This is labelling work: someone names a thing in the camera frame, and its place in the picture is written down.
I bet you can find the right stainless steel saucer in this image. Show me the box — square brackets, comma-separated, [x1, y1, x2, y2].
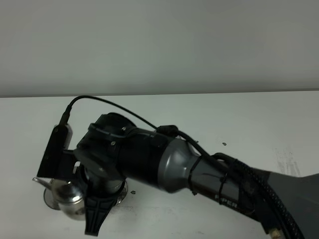
[116, 181, 128, 205]

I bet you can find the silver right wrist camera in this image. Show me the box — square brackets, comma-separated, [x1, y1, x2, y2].
[64, 124, 73, 149]

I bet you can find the left stainless steel saucer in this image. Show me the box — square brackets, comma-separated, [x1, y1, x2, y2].
[43, 189, 60, 211]

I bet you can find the stainless steel saucer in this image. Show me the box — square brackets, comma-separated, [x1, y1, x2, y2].
[116, 181, 128, 205]
[43, 189, 60, 211]

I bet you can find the stainless steel teapot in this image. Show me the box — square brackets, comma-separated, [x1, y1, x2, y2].
[32, 177, 85, 221]

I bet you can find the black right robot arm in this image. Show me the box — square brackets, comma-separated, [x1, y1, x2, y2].
[37, 113, 319, 239]

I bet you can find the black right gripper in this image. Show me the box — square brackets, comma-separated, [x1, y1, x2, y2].
[37, 113, 136, 236]

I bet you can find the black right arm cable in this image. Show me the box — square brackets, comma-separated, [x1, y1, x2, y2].
[58, 95, 306, 239]

